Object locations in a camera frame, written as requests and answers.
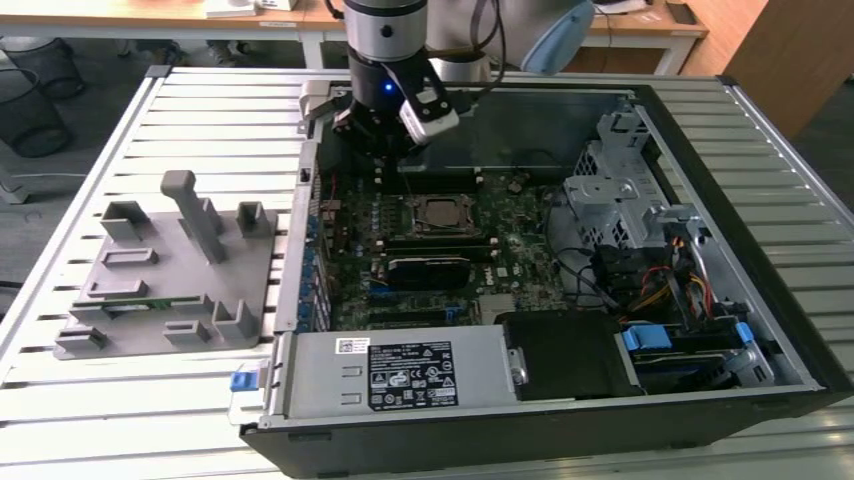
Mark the silver drive cage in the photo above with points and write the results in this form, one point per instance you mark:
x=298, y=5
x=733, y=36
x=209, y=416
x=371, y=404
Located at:
x=604, y=197

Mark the grey parts rack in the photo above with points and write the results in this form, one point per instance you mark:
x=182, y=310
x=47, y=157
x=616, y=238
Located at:
x=167, y=300

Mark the black phone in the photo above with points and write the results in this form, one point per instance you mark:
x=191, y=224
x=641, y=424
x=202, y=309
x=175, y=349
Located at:
x=684, y=14

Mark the black plastic cover box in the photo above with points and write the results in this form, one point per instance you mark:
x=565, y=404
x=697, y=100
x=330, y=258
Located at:
x=567, y=355

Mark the black RAM slot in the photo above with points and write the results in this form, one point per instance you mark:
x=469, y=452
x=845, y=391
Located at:
x=441, y=174
x=441, y=186
x=437, y=242
x=437, y=253

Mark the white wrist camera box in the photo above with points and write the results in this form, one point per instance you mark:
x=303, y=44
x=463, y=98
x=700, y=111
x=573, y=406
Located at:
x=430, y=127

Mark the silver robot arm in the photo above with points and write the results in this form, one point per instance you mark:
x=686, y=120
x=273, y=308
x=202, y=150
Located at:
x=383, y=30

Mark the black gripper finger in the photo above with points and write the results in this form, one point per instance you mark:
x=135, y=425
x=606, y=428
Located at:
x=402, y=150
x=357, y=122

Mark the brown wooden cabinet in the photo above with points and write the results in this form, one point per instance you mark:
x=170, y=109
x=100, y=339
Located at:
x=788, y=60

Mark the silver power supply unit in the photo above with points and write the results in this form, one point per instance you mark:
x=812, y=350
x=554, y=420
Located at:
x=307, y=370

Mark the blue disk carrier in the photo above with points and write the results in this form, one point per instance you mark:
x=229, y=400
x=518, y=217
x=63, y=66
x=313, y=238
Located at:
x=646, y=339

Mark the blue plastic clip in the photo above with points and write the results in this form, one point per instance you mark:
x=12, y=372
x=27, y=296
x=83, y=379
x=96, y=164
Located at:
x=744, y=334

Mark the silver chipset heatsink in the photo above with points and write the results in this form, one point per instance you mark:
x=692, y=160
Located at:
x=495, y=306

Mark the white flat box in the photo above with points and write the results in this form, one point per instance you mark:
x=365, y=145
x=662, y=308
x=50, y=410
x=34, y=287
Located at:
x=230, y=10

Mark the green motherboard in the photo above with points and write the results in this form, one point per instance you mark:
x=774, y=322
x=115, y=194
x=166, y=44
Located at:
x=527, y=240

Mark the blue case latch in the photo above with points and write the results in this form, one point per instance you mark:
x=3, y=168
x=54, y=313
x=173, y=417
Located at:
x=245, y=380

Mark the silver CPU chip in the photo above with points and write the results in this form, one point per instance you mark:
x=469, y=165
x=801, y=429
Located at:
x=446, y=212

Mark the black mesh waste bin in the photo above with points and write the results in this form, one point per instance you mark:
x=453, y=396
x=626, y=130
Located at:
x=54, y=65
x=27, y=115

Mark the black PC case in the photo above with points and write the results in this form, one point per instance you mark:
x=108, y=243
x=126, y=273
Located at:
x=467, y=445

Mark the green RAM stick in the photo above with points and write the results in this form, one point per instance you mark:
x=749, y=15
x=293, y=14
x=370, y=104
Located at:
x=167, y=301

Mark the small black graphics card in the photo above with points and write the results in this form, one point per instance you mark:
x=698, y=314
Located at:
x=427, y=274

